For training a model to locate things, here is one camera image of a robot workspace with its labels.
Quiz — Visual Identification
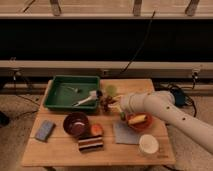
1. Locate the bunch of dark grapes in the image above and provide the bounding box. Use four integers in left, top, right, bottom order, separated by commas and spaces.
100, 96, 116, 112

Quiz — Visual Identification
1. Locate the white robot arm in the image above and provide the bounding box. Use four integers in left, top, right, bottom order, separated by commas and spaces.
118, 91, 213, 155

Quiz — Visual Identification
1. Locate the green plastic cup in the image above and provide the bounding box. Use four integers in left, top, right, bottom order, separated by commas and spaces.
105, 85, 117, 97

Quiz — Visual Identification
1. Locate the white cup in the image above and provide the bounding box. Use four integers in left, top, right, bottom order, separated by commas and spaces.
139, 134, 159, 155

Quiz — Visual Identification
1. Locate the green pepper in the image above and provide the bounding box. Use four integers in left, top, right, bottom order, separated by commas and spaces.
120, 112, 126, 121

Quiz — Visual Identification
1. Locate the corn cob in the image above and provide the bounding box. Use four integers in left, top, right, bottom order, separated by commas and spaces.
128, 115, 146, 125

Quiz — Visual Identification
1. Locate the white dish brush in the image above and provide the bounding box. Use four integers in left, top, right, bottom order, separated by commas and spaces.
73, 90, 102, 107

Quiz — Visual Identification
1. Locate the grey cloth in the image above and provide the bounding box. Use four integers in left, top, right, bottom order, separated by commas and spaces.
113, 121, 140, 145

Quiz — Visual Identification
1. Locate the orange fruit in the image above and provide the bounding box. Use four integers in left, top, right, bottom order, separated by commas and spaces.
90, 124, 104, 136

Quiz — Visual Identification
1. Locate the orange bowl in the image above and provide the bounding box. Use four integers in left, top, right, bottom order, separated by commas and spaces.
126, 113, 152, 132

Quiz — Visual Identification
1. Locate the brown bowl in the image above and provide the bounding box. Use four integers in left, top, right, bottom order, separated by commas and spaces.
63, 112, 90, 137

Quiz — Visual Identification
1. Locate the small item in tray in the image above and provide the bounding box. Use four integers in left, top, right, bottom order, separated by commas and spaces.
65, 86, 80, 93

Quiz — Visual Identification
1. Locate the striped block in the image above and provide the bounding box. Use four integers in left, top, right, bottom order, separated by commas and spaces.
78, 136, 104, 152

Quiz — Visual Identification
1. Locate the green plastic tray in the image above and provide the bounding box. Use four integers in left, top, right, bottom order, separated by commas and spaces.
43, 75, 100, 111

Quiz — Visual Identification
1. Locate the blue power adapter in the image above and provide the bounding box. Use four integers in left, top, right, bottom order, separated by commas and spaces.
171, 90, 186, 107

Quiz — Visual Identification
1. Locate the blue sponge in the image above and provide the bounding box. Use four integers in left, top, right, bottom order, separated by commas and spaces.
35, 120, 55, 142

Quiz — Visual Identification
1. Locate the black cable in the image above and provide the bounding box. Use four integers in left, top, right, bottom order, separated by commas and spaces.
120, 10, 157, 75

